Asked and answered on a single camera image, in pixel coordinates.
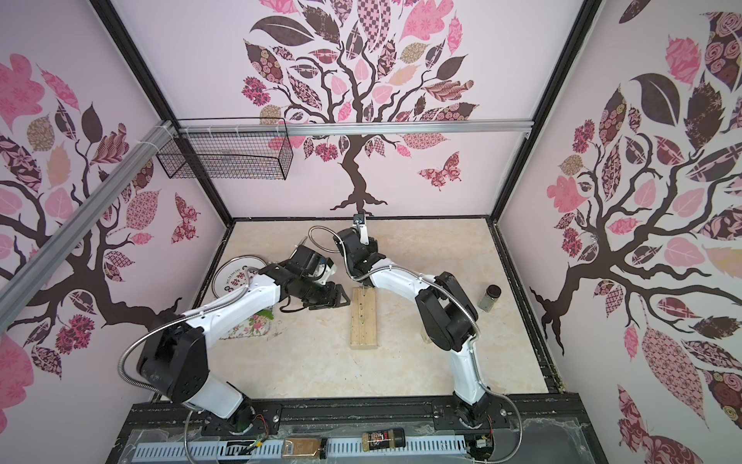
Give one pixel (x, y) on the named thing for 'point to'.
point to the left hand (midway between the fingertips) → (341, 308)
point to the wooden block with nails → (363, 319)
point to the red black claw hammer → (358, 218)
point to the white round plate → (233, 275)
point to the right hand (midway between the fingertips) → (363, 235)
